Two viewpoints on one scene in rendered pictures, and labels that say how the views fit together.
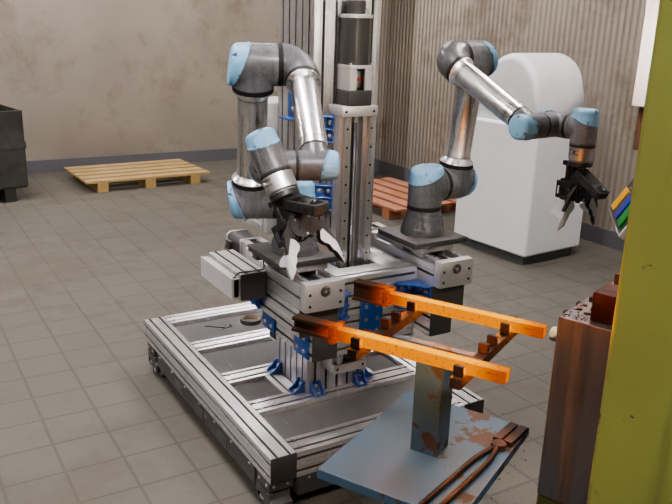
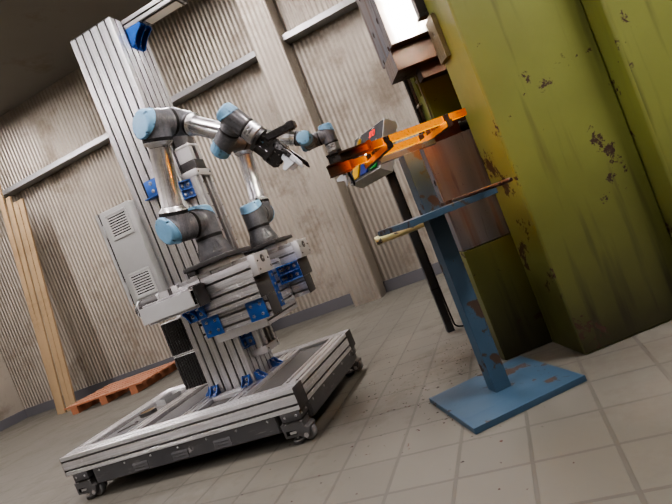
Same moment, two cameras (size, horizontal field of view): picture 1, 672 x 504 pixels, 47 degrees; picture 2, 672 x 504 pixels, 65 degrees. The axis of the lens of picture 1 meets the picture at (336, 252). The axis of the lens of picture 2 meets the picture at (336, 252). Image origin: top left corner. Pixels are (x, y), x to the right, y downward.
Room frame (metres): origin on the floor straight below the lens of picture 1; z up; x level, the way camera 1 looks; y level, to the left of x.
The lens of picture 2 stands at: (0.29, 1.22, 0.69)
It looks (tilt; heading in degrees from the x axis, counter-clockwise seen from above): 1 degrees down; 320
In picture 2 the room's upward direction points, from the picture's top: 22 degrees counter-clockwise
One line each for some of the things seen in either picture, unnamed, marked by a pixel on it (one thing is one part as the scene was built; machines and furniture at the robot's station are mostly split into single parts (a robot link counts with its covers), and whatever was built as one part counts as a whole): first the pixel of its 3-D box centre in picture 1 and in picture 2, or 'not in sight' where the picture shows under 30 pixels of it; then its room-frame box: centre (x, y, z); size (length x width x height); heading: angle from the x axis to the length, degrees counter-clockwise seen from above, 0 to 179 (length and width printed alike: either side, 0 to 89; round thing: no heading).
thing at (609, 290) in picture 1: (626, 308); (443, 132); (1.54, -0.62, 0.95); 0.12 x 0.09 x 0.07; 51
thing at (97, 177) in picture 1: (137, 174); not in sight; (7.07, 1.88, 0.05); 1.17 x 0.78 x 0.10; 121
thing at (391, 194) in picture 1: (392, 197); (125, 387); (6.47, -0.47, 0.05); 1.09 x 0.77 x 0.10; 31
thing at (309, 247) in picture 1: (295, 234); (213, 246); (2.31, 0.13, 0.87); 0.15 x 0.15 x 0.10
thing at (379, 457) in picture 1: (428, 451); (431, 214); (1.42, -0.21, 0.66); 0.40 x 0.30 x 0.02; 149
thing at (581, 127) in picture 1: (583, 127); (327, 134); (2.27, -0.71, 1.23); 0.09 x 0.08 x 0.11; 39
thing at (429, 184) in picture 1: (426, 184); (253, 213); (2.57, -0.30, 0.98); 0.13 x 0.12 x 0.14; 129
